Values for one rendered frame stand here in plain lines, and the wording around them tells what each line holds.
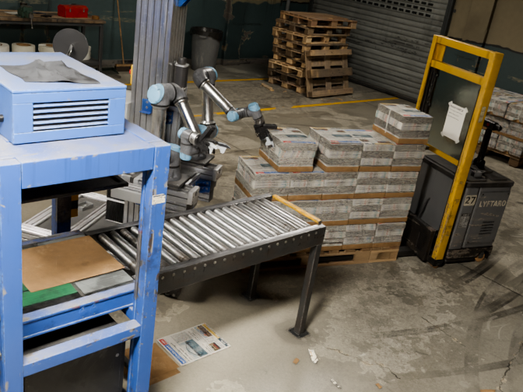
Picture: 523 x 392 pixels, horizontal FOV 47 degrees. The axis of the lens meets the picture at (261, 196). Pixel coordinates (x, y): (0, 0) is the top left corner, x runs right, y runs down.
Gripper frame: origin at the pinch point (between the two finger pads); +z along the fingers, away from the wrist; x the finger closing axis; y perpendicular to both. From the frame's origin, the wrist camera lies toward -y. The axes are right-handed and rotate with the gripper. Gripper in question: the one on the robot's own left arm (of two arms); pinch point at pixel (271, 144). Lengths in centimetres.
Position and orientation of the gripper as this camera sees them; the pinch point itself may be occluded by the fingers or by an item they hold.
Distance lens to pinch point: 446.0
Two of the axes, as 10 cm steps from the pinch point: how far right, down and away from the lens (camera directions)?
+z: 3.3, 7.8, 5.3
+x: 3.7, 4.1, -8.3
